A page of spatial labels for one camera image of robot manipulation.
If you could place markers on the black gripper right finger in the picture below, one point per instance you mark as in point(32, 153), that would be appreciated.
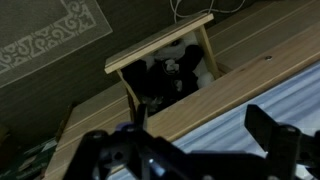
point(276, 140)

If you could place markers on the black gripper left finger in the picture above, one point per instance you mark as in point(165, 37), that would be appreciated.
point(141, 116)

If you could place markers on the black socks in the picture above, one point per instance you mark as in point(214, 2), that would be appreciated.
point(160, 80)

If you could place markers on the closed wooden drawer front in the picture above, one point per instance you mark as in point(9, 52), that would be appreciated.
point(253, 36)
point(96, 113)

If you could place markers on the open wooden drawer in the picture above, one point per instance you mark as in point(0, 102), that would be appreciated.
point(156, 41)

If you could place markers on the light patterned sock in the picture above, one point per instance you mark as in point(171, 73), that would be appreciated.
point(151, 101)

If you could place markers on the grey-blue sheeted mattress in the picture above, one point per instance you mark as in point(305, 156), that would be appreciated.
point(283, 100)

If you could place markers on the black clothing pile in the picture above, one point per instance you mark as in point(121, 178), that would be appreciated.
point(133, 76)

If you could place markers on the small white sock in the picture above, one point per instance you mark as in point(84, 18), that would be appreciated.
point(171, 66)

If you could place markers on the white sock bundle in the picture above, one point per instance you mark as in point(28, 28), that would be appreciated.
point(205, 78)

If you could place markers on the green printed cardboard box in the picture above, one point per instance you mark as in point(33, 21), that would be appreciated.
point(30, 163)

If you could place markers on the grey rug with pale ornament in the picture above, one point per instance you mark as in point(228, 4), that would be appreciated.
point(33, 50)

